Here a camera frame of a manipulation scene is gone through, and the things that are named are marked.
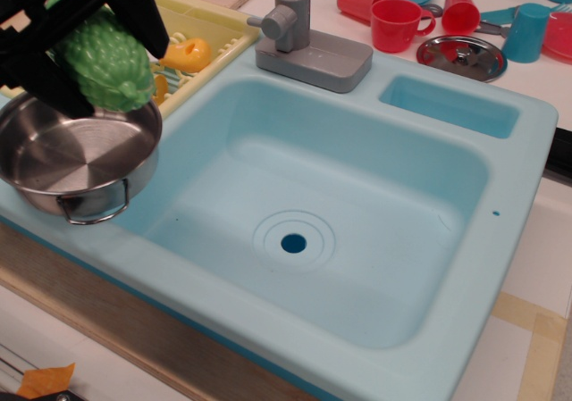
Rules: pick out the teal tumbler cup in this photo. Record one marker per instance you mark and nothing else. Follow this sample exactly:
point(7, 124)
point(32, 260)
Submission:
point(524, 41)

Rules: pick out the red cup with handle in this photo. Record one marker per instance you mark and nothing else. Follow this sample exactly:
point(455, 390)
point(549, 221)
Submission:
point(395, 24)

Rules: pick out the stainless steel pot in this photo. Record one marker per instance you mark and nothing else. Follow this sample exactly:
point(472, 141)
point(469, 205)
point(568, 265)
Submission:
point(86, 170)

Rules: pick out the yellow toy slice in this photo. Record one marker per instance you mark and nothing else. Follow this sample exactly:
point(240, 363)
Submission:
point(161, 89)

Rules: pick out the yellow dish rack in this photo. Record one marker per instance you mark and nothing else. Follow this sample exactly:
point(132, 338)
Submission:
point(225, 30)

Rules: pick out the steel pot lid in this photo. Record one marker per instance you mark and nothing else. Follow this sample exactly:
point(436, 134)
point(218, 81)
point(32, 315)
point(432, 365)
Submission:
point(468, 57)

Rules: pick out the orange tape piece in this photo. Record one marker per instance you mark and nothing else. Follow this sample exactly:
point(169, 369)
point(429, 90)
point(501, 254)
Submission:
point(44, 382)

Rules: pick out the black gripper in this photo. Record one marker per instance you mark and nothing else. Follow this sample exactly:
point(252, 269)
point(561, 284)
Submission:
point(24, 59)

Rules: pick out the light blue toy sink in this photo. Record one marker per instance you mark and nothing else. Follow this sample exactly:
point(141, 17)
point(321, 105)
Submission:
point(357, 241)

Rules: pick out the yellow toy pepper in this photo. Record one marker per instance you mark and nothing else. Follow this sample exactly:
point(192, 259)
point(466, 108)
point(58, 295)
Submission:
point(191, 55)

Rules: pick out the red tumbler cup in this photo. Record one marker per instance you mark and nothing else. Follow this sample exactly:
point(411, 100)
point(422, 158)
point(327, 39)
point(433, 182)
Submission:
point(460, 17)

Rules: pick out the grey toy faucet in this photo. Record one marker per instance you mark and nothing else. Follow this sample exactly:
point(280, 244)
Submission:
point(292, 49)

